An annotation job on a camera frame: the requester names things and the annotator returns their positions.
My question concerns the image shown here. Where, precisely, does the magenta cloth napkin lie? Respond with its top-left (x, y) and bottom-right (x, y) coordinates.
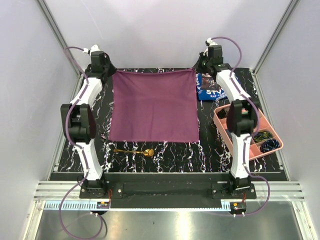
top-left (108, 69), bottom-right (200, 143)

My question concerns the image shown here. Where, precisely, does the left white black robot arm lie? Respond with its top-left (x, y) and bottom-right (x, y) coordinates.
top-left (60, 45), bottom-right (117, 198)

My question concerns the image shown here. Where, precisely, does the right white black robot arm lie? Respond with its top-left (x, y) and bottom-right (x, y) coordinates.
top-left (194, 42), bottom-right (260, 199)

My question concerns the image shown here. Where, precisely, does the blue printed cloth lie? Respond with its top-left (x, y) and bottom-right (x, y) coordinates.
top-left (194, 72), bottom-right (242, 102)

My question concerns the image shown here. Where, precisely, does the dark brown object in tray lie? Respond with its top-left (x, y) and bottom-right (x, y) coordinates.
top-left (217, 107), bottom-right (230, 119)

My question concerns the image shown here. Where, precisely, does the pink compartment tray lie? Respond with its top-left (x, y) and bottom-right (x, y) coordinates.
top-left (213, 104), bottom-right (283, 161)

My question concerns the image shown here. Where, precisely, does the gold spoon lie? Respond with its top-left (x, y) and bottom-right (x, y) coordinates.
top-left (113, 148), bottom-right (155, 157)

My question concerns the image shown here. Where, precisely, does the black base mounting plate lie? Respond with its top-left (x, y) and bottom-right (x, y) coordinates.
top-left (79, 173), bottom-right (257, 211)

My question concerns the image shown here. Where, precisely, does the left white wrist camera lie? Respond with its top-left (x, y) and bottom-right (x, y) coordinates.
top-left (82, 44), bottom-right (101, 55)

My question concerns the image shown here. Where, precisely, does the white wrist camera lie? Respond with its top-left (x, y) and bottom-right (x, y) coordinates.
top-left (203, 37), bottom-right (217, 56)
top-left (82, 44), bottom-right (101, 55)

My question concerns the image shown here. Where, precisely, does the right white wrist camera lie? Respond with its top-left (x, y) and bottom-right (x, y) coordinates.
top-left (203, 37), bottom-right (217, 56)

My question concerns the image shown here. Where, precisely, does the left aluminium frame post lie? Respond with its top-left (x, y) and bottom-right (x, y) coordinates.
top-left (35, 0), bottom-right (81, 76)

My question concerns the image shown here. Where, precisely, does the aluminium frame post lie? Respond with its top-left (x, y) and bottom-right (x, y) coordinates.
top-left (35, 0), bottom-right (81, 76)
top-left (252, 0), bottom-right (301, 75)

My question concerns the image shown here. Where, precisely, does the yellow black cable bundle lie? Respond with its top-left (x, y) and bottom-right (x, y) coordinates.
top-left (251, 129), bottom-right (275, 142)

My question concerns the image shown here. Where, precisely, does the blue black cable bundle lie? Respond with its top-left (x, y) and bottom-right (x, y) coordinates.
top-left (259, 139), bottom-right (280, 153)

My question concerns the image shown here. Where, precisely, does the right aluminium frame post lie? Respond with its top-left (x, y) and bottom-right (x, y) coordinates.
top-left (252, 0), bottom-right (301, 75)

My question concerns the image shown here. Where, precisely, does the front aluminium rail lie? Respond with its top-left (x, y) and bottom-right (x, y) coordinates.
top-left (34, 181), bottom-right (305, 202)

